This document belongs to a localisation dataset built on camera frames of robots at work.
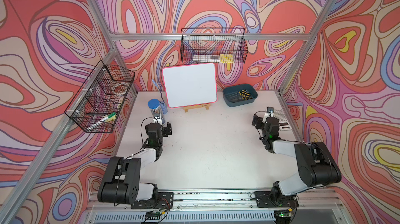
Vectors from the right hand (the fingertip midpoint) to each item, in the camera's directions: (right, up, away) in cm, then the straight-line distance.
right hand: (263, 118), depth 94 cm
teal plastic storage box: (-11, +15, +22) cm, 29 cm away
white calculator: (+17, -4, +8) cm, 19 cm away
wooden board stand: (-41, +7, +11) cm, 43 cm away
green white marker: (-81, +3, -22) cm, 84 cm away
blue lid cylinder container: (-64, +8, -7) cm, 65 cm away
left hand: (-62, -2, -2) cm, 62 cm away
